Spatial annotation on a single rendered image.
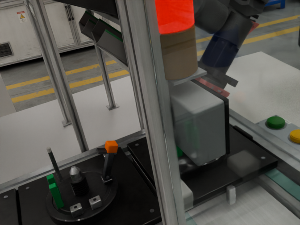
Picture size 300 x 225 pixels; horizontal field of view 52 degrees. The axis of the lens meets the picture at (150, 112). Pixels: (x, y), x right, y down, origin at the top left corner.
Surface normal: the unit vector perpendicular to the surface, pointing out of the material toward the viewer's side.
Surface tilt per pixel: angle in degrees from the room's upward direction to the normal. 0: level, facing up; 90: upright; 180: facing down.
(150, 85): 90
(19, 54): 90
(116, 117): 0
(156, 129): 90
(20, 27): 90
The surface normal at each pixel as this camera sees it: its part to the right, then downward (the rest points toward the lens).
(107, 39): 0.25, 0.46
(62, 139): -0.15, -0.85
